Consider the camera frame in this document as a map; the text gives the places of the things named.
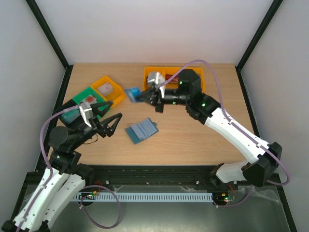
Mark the purple cable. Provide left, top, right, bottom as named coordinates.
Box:
left=156, top=58, right=290, bottom=209
left=16, top=103, right=121, bottom=232

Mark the green storage bin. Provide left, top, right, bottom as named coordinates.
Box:
left=69, top=87, right=107, bottom=120

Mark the grey slotted cable duct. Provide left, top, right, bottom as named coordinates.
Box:
left=71, top=192, right=213, bottom=203

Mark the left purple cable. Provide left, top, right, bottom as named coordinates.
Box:
left=16, top=103, right=121, bottom=232

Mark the red dotted card stack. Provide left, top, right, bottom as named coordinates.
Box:
left=81, top=94, right=98, bottom=104

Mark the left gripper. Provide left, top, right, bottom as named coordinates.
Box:
left=71, top=100, right=123, bottom=149

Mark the white card stack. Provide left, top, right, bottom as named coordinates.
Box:
left=97, top=82, right=113, bottom=96

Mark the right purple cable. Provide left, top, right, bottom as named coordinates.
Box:
left=156, top=58, right=290, bottom=209

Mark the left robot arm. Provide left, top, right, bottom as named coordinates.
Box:
left=1, top=101, right=122, bottom=232

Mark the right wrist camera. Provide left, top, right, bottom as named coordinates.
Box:
left=146, top=71, right=166, bottom=92

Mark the teal card stack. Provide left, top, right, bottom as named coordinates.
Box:
left=60, top=109, right=80, bottom=124

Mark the yellow bin with blue cards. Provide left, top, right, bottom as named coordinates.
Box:
left=192, top=67, right=205, bottom=92

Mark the black storage bin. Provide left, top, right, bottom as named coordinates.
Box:
left=54, top=99, right=82, bottom=130

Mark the blue leather card holder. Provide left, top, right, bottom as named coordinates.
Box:
left=125, top=118, right=159, bottom=145

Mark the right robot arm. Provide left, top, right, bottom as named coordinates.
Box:
left=136, top=69, right=282, bottom=189

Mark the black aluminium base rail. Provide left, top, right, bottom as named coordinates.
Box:
left=24, top=165, right=283, bottom=191

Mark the yellow bin left group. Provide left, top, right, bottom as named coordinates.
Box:
left=90, top=76, right=126, bottom=108

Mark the yellow bin with red cards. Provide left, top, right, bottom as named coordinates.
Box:
left=163, top=66, right=180, bottom=89

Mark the yellow bin with black cards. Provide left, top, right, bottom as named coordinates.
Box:
left=142, top=66, right=165, bottom=90

